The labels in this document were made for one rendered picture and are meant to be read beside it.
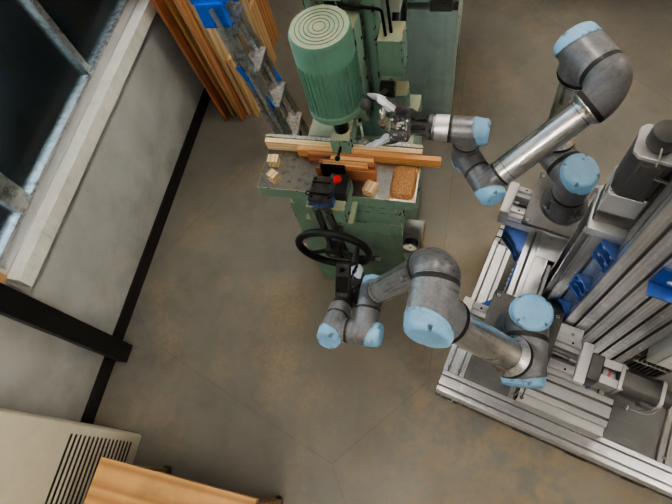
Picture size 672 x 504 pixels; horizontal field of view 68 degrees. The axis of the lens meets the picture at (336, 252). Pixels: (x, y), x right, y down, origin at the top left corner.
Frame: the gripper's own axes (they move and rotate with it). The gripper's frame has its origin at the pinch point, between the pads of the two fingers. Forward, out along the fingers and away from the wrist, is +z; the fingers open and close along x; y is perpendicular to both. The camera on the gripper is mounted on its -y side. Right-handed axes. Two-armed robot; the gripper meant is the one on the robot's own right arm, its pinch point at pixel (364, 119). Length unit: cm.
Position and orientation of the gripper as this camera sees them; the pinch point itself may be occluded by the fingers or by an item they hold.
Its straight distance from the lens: 152.1
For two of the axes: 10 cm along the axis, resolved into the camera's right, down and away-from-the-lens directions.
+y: -2.5, 4.5, -8.6
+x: -0.3, 8.8, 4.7
